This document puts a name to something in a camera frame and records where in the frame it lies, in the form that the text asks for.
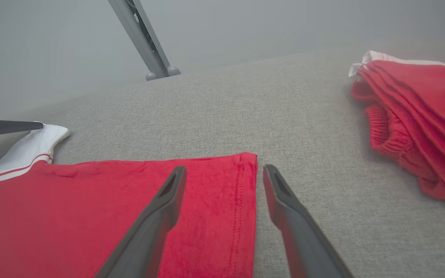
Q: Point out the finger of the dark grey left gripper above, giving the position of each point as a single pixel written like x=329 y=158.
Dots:
x=6 y=127

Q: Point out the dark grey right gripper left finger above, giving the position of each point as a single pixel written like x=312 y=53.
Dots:
x=149 y=231

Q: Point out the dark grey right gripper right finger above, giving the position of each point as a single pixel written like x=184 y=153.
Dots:
x=303 y=239

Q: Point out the red shirt with white collar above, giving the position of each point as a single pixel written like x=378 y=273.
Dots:
x=72 y=208

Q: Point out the red shorts with white stripe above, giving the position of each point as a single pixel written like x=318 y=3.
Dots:
x=427 y=116

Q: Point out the grey rounded post cap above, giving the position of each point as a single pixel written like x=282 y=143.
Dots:
x=151 y=76
x=174 y=71

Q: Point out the grey metal partition post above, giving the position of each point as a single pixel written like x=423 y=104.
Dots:
x=141 y=34

